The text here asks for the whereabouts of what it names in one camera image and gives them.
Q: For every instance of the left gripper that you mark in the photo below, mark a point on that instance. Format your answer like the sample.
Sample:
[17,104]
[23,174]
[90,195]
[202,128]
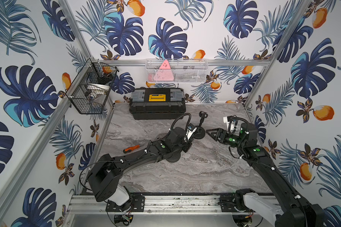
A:
[200,125]

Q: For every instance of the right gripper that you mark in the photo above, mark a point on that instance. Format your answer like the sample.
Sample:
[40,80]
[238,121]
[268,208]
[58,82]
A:
[219,132]

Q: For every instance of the black stand pole with clip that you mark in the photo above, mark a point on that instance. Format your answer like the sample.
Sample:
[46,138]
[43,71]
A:
[203,116]

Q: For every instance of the black round stand base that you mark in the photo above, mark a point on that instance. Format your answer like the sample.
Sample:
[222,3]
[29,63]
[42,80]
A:
[175,157]

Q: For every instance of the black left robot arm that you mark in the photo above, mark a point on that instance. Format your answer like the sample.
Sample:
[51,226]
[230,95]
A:
[93,179]

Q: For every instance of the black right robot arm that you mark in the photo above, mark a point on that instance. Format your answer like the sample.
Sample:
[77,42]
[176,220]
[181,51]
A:
[292,210]

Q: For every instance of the black plastic toolbox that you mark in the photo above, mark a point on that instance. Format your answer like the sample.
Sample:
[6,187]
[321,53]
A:
[157,103]

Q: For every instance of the pink triangular object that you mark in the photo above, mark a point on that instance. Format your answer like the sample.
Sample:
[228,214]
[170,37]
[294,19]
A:
[163,73]

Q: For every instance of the orange handled screwdriver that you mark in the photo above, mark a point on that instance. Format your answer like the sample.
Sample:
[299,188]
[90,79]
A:
[130,149]

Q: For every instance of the white mesh wall basket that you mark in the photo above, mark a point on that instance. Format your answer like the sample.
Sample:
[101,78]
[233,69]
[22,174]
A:
[184,70]

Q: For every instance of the black wire basket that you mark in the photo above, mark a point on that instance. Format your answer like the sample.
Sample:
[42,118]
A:
[92,87]

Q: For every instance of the aluminium front rail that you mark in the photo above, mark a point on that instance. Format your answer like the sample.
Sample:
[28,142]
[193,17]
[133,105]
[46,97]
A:
[157,204]

